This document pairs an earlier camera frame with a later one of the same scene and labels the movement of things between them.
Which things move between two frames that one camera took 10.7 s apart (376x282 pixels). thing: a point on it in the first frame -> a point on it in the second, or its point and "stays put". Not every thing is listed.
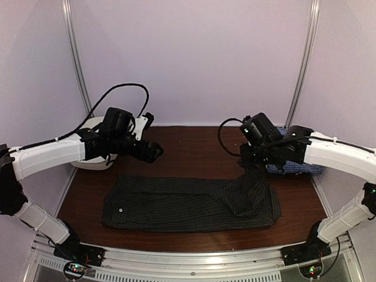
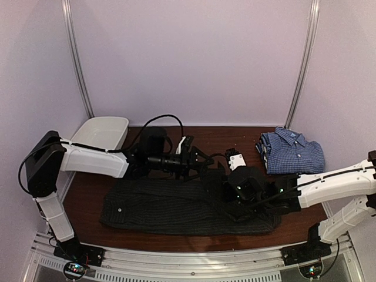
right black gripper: (247, 159) -> (226, 196)
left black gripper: (150, 157) -> (193, 164)
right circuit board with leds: (312, 271) stays put
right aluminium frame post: (311, 36) stays put
